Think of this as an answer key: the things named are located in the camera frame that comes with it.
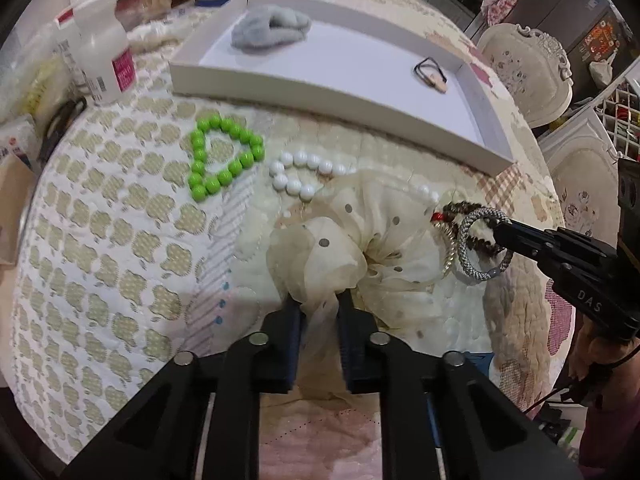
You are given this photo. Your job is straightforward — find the cream carved floral chair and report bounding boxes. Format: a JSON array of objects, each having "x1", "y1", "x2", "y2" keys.
[
  {"x1": 477, "y1": 22, "x2": 573, "y2": 128},
  {"x1": 540, "y1": 105, "x2": 626, "y2": 261}
]

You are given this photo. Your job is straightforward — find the black hair tie beige charm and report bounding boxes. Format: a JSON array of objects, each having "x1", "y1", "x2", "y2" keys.
[{"x1": 413, "y1": 56, "x2": 449, "y2": 95}]

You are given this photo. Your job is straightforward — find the gold coil hair tie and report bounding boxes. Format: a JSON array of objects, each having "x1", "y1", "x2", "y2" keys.
[{"x1": 435, "y1": 222, "x2": 463, "y2": 278}]

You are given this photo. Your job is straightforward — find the clear bag of yellow pieces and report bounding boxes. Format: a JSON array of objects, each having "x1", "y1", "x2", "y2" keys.
[{"x1": 0, "y1": 25, "x2": 71, "y2": 126}]

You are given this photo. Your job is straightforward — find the silver rhinestone ring hair tie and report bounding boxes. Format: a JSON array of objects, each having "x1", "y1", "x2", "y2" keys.
[{"x1": 457, "y1": 207, "x2": 515, "y2": 282}]

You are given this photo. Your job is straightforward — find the black handled scissors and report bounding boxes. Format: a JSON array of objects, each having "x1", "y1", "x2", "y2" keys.
[{"x1": 39, "y1": 97, "x2": 88, "y2": 163}]

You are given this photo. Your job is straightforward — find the white bottle pink label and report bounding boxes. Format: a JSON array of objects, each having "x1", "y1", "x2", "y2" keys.
[{"x1": 72, "y1": 2, "x2": 135, "y2": 107}]

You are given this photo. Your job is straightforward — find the white red plastic bottle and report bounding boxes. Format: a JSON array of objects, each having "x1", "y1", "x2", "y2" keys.
[{"x1": 52, "y1": 7, "x2": 87, "y2": 92}]

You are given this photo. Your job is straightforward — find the green bead bracelet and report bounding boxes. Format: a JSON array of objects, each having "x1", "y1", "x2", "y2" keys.
[{"x1": 188, "y1": 115, "x2": 266, "y2": 200}]

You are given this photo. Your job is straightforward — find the person's right hand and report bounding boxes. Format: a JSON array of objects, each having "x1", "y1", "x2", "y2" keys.
[{"x1": 569, "y1": 312, "x2": 632, "y2": 391}]

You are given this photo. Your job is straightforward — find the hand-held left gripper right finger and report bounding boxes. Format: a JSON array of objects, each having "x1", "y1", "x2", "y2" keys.
[{"x1": 336, "y1": 290, "x2": 583, "y2": 480}]

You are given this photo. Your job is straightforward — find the white shallow tray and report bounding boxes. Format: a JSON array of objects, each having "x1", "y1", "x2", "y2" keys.
[{"x1": 169, "y1": 0, "x2": 515, "y2": 177}]

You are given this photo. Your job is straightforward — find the cream dotted organza scrunchie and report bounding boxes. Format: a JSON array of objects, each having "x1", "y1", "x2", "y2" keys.
[{"x1": 266, "y1": 169, "x2": 463, "y2": 403}]

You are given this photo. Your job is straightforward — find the grey fluffy scrunchie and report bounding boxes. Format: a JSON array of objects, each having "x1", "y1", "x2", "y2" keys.
[{"x1": 230, "y1": 4, "x2": 312, "y2": 52}]

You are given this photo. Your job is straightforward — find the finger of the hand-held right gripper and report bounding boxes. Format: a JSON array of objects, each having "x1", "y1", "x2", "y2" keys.
[{"x1": 491, "y1": 217, "x2": 619, "y2": 282}]

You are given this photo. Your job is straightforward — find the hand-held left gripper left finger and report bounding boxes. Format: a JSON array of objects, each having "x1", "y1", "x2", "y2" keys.
[{"x1": 62, "y1": 296, "x2": 307, "y2": 480}]

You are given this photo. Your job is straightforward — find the dark brown bead bracelet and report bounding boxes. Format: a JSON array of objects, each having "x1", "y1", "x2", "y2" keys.
[{"x1": 442, "y1": 201, "x2": 506, "y2": 258}]

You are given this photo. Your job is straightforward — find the cardboard box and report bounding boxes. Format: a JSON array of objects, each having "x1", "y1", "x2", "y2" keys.
[{"x1": 0, "y1": 152, "x2": 41, "y2": 266}]

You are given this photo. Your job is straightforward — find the small white plastic bag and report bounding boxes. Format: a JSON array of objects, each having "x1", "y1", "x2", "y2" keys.
[{"x1": 589, "y1": 57, "x2": 615, "y2": 86}]

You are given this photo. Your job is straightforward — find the dark appliance with display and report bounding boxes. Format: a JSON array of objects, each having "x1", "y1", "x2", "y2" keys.
[{"x1": 505, "y1": 0, "x2": 636, "y2": 103}]

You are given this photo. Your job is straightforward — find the person's right forearm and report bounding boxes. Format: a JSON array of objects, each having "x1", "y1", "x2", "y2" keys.
[{"x1": 582, "y1": 375, "x2": 640, "y2": 480}]

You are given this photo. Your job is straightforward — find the white bead bracelet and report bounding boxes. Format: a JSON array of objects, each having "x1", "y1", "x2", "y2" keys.
[{"x1": 269, "y1": 150, "x2": 441, "y2": 203}]

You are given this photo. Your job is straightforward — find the white wire rack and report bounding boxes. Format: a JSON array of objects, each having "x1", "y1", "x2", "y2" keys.
[{"x1": 590, "y1": 67, "x2": 640, "y2": 161}]

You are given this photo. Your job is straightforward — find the patchwork quilted tablecloth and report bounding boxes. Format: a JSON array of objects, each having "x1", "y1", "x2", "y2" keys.
[{"x1": 10, "y1": 0, "x2": 576, "y2": 480}]

